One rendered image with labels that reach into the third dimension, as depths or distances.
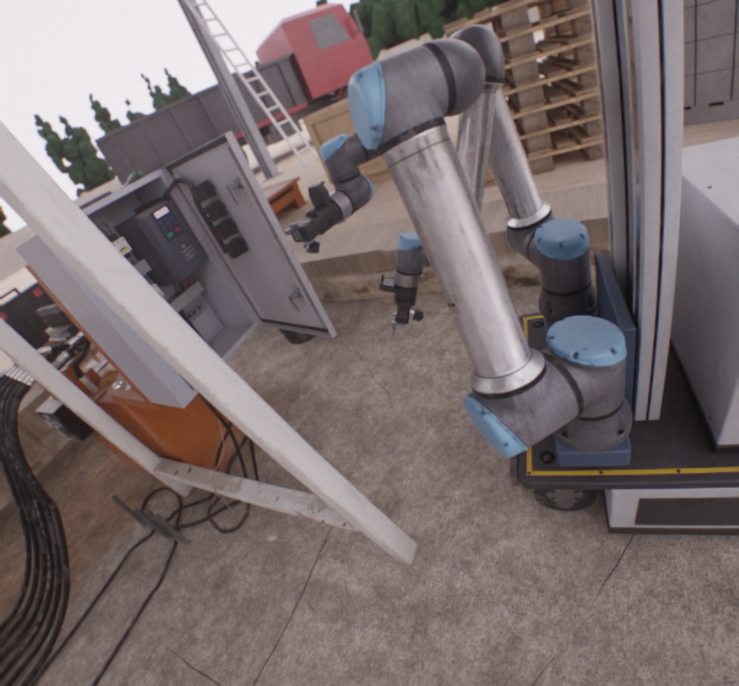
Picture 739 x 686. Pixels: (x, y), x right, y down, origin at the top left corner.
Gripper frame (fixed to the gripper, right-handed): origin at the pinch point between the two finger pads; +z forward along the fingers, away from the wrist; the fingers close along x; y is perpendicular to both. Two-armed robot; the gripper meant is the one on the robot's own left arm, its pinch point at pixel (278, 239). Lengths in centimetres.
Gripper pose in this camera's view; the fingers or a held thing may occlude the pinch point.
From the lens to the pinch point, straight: 105.4
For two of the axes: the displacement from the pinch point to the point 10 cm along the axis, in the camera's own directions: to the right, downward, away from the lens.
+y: 3.5, 7.7, 5.4
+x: -7.5, -1.1, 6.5
